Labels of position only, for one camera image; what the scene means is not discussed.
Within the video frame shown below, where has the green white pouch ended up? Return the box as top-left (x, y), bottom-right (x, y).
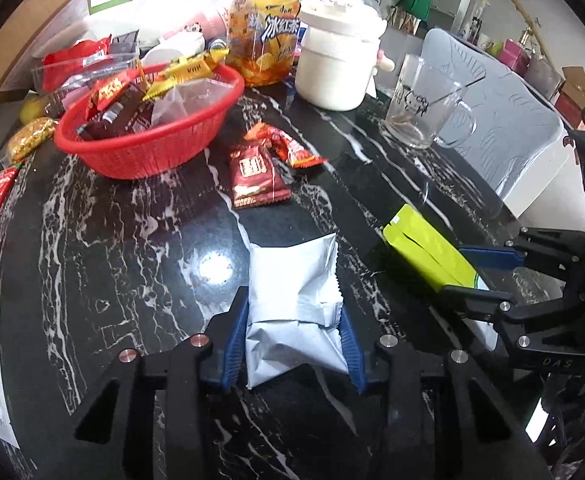
top-left (382, 204), bottom-right (499, 351)

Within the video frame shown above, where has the silver white snack bag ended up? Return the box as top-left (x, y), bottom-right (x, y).
top-left (246, 234), bottom-right (347, 389)

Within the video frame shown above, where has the brown red snack packet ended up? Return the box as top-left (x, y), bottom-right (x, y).
top-left (230, 143), bottom-right (291, 209)

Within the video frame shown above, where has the orange red candy packet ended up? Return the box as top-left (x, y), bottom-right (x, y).
top-left (244, 122), bottom-right (327, 168)

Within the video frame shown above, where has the clear zip bag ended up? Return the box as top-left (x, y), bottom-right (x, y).
top-left (150, 78), bottom-right (233, 127)

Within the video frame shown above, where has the dark brown chocolate bar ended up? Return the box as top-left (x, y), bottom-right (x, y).
top-left (76, 84), bottom-right (155, 141)

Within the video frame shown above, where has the large red snack packet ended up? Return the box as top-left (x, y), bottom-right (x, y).
top-left (84, 68), bottom-right (140, 120)

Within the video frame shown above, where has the yellow black snack bag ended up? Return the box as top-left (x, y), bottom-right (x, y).
top-left (143, 47), bottom-right (230, 101)

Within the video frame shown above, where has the white chair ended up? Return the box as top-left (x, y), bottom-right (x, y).
top-left (421, 28), bottom-right (569, 217)

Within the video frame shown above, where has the glass mug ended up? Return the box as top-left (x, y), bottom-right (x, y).
top-left (383, 54), bottom-right (477, 150)

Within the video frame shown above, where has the red plastic basket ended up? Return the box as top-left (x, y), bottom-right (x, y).
top-left (54, 65), bottom-right (245, 180)

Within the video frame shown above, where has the yellow snack in clear bag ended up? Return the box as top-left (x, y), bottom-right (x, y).
top-left (5, 117), bottom-right (57, 164)

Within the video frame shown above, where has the lemon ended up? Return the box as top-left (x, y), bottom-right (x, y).
top-left (19, 96), bottom-right (55, 126)

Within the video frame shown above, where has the cream lidded pot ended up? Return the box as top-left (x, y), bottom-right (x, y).
top-left (294, 0), bottom-right (395, 112)

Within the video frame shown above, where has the red bag in clear box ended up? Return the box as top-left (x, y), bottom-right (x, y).
top-left (41, 36), bottom-right (111, 92)

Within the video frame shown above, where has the pink paper cup stack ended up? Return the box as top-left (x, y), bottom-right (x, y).
top-left (159, 10), bottom-right (227, 55)

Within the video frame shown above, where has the iced tea bottle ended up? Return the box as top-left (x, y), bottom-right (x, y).
top-left (226, 0), bottom-right (301, 87)

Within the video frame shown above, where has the cardboard box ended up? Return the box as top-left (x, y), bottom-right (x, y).
top-left (0, 0), bottom-right (90, 102)

